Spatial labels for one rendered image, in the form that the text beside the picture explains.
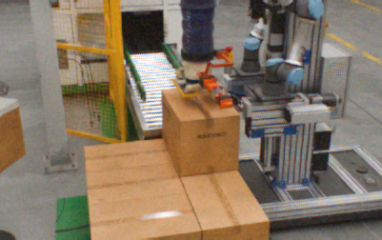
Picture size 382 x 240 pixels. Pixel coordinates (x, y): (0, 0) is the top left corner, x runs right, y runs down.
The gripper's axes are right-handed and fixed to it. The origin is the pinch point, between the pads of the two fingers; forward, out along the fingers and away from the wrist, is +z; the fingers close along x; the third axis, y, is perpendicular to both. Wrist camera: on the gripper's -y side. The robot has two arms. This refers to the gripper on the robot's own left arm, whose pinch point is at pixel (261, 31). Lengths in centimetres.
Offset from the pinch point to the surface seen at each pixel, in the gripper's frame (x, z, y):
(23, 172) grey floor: -140, 152, 164
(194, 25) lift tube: -34.4, 2.4, 31.9
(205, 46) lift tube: -33.0, 16.0, 25.3
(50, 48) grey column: -145, 42, 130
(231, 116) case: -14, 58, 12
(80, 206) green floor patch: -75, 152, 115
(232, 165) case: -14, 94, 10
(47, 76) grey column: -144, 67, 135
